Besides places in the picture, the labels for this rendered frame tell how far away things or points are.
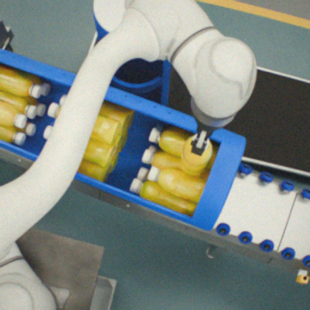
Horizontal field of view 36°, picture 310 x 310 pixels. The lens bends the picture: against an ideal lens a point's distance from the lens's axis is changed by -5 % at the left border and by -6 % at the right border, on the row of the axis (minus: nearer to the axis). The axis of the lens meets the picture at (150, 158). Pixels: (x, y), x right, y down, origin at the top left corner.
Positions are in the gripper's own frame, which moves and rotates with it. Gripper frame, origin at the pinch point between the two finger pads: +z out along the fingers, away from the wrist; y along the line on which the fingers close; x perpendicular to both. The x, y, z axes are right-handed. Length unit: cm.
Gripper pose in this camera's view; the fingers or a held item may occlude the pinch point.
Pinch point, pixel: (201, 138)
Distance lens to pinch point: 114.3
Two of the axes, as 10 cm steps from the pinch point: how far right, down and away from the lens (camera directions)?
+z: -0.2, 2.6, 9.6
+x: -9.3, -3.6, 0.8
